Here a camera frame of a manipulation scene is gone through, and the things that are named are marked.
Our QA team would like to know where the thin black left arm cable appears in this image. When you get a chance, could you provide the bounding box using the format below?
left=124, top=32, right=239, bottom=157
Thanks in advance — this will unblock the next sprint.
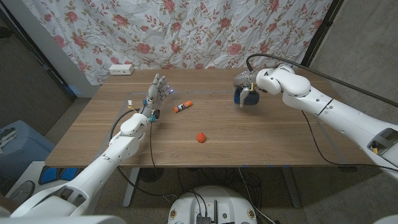
left=149, top=121, right=157, bottom=170

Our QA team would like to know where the white table leg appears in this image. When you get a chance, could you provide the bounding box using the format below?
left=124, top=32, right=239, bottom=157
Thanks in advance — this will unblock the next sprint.
left=123, top=167, right=141, bottom=208

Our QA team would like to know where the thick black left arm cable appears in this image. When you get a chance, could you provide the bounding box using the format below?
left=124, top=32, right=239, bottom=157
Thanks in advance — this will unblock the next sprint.
left=108, top=108, right=180, bottom=198

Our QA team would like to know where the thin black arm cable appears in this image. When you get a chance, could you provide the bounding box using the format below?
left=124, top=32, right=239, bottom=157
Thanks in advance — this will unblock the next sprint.
left=301, top=110, right=398, bottom=172
left=149, top=121, right=157, bottom=170

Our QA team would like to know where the grey sneaker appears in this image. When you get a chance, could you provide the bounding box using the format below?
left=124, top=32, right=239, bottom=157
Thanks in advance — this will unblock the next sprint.
left=7, top=180, right=36, bottom=203

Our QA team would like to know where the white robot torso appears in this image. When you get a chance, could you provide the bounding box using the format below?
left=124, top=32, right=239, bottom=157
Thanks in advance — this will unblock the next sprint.
left=167, top=185, right=257, bottom=224

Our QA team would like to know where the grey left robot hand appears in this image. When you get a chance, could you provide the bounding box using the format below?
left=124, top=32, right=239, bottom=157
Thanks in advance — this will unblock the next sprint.
left=139, top=73, right=174, bottom=123

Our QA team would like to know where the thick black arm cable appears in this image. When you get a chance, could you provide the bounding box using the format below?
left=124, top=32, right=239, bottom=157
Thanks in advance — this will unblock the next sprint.
left=108, top=108, right=180, bottom=198
left=246, top=53, right=398, bottom=109

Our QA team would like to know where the white power strip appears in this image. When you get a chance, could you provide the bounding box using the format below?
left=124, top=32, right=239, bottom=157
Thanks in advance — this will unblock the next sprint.
left=108, top=63, right=135, bottom=76

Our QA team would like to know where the black backdrop stand pole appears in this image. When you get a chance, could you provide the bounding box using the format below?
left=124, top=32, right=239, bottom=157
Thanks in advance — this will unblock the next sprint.
left=298, top=0, right=345, bottom=68

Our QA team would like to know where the dark blue ceramic mug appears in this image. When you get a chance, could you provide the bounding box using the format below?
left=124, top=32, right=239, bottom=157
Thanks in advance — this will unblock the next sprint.
left=233, top=85, right=261, bottom=106

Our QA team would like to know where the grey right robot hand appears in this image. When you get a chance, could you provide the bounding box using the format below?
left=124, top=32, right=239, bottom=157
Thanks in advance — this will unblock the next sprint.
left=233, top=70, right=261, bottom=109

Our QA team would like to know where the grey table leg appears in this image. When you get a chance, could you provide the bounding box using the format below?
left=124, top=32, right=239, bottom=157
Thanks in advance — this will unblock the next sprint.
left=281, top=167, right=302, bottom=208

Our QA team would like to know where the white box with blue print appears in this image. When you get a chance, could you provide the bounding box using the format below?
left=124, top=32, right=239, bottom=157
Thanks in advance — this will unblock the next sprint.
left=17, top=161, right=85, bottom=194

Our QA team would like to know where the floral backdrop cloth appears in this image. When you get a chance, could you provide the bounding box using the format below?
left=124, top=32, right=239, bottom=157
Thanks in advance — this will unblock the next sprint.
left=21, top=0, right=333, bottom=86

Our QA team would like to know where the orange glue stick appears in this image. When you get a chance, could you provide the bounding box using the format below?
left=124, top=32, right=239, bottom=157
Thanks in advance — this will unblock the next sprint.
left=173, top=100, right=193, bottom=113

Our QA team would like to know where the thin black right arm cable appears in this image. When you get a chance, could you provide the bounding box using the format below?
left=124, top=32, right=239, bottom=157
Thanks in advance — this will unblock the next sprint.
left=301, top=110, right=398, bottom=172

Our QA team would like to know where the blue storage bin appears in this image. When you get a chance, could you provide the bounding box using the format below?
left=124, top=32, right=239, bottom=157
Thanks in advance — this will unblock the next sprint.
left=0, top=120, right=56, bottom=181

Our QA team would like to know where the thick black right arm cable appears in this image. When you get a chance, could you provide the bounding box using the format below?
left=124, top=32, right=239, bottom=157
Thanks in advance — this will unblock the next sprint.
left=246, top=53, right=398, bottom=109

